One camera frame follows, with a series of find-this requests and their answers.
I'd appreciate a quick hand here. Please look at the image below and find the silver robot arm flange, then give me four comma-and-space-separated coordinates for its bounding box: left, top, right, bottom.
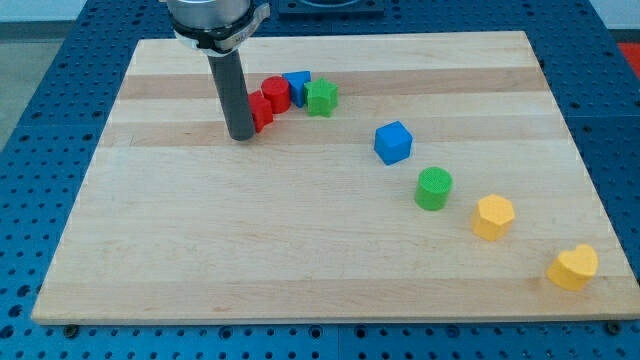
166, 0, 271, 57

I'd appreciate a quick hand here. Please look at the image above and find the blue cube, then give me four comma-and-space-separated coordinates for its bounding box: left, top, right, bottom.
374, 121, 413, 165

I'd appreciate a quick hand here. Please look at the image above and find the green star block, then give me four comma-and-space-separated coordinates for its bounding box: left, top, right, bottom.
304, 78, 339, 117

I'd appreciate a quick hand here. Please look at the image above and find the red cylinder block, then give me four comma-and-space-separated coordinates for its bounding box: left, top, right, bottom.
261, 76, 291, 114

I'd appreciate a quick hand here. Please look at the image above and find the blue triangle block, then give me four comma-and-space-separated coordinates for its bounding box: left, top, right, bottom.
282, 70, 311, 108

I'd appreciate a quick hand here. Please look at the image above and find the light wooden board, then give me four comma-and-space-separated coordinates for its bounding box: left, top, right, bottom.
32, 31, 639, 325

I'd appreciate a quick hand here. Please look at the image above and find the green cylinder block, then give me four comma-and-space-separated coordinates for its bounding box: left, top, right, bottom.
414, 167, 453, 211

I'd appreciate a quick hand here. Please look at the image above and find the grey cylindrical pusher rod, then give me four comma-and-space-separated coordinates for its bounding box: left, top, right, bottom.
208, 51, 256, 141

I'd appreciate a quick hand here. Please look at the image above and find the yellow hexagon block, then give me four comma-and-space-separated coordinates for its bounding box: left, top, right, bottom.
471, 194, 515, 242

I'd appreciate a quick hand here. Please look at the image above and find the yellow heart block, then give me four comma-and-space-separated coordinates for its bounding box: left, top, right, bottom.
545, 244, 599, 291

